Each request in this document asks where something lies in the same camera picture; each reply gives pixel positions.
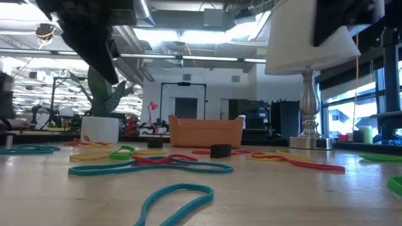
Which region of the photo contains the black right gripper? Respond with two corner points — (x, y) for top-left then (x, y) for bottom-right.
(313, 0), (378, 48)

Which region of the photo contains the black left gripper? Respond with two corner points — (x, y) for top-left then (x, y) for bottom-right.
(36, 0), (138, 85)

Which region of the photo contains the red rubber band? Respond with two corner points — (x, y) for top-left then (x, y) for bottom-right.
(192, 149), (253, 156)
(63, 135), (110, 148)
(250, 151), (346, 173)
(131, 153), (198, 168)

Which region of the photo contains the yellow rubber band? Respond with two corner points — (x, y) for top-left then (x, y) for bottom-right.
(69, 149), (167, 162)
(249, 149), (312, 162)
(80, 141), (114, 149)

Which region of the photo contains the long teal rubber band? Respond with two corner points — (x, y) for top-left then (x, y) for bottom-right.
(68, 156), (235, 176)

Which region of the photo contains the orange plastic bin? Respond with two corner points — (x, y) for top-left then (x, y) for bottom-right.
(168, 114), (245, 149)

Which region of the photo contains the white shade silver table lamp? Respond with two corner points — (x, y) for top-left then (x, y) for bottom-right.
(264, 0), (361, 150)

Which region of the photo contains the potted plant white pot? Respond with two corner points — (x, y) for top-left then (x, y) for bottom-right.
(69, 65), (136, 144)

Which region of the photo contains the pink desk lamp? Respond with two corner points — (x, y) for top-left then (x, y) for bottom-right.
(146, 100), (161, 135)

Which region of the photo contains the black metal pole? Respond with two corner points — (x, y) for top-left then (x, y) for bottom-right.
(381, 26), (402, 141)

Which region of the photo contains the red machine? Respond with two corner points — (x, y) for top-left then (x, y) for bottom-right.
(124, 115), (141, 137)

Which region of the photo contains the black cabinet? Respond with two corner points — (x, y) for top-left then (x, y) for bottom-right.
(270, 99), (302, 139)

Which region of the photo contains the black monitor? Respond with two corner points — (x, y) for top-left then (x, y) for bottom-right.
(0, 90), (15, 120)

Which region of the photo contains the dark grey desk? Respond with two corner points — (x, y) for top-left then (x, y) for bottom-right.
(369, 110), (402, 120)

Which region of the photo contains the grey ceiling box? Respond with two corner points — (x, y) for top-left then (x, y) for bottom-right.
(203, 8), (225, 28)

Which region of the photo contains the dark grey door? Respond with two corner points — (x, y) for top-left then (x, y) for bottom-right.
(174, 97), (199, 120)

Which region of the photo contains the black equipment rack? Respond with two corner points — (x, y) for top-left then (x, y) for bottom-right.
(228, 99), (271, 141)

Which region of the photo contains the green roll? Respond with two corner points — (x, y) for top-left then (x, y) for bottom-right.
(358, 125), (374, 144)

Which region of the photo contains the yellow hanging cable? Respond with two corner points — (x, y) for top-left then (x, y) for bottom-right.
(351, 30), (361, 134)

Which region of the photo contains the ceiling device yellow cable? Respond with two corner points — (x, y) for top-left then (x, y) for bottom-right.
(34, 23), (57, 50)

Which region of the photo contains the silver ventilation duct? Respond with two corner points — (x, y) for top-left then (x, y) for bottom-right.
(134, 0), (157, 28)

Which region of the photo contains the black gantry frame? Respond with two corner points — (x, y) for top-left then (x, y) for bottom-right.
(158, 81), (209, 122)
(48, 75), (89, 132)

